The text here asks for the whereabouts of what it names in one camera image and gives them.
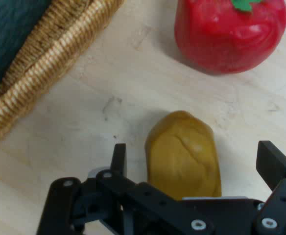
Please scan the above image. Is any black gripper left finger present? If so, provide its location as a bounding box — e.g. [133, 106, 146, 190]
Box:
[36, 143, 215, 235]

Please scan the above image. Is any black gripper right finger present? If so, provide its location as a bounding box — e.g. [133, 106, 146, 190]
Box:
[249, 141, 286, 235]

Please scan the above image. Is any brown yellow toy potato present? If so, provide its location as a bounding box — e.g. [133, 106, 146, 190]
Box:
[144, 110, 222, 199]

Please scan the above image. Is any red toy bell pepper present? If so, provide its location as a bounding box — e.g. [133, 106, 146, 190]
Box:
[174, 0, 286, 74]

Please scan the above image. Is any woven wicker basket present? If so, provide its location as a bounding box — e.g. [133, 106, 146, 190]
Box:
[0, 0, 126, 149]

